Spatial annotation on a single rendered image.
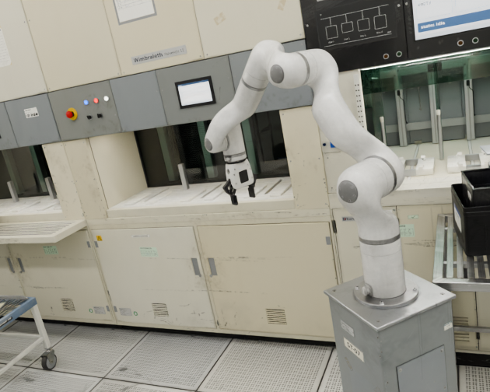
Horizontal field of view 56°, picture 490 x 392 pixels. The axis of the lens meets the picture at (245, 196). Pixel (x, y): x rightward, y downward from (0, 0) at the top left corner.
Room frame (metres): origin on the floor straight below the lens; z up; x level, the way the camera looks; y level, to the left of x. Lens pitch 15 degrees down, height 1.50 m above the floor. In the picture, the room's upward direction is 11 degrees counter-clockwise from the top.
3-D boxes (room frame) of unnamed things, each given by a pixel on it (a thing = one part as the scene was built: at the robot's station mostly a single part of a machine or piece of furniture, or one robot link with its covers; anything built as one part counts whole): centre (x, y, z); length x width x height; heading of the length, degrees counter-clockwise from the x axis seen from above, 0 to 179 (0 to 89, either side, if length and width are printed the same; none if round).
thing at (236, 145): (1.74, 0.01, 1.26); 0.09 x 0.08 x 0.13; 129
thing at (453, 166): (2.04, -1.06, 0.89); 0.22 x 0.21 x 0.04; 154
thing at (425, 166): (2.16, -0.81, 0.89); 0.22 x 0.21 x 0.04; 154
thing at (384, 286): (1.27, -0.37, 0.85); 0.19 x 0.19 x 0.18
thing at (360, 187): (1.25, -0.34, 1.07); 0.19 x 0.12 x 0.24; 129
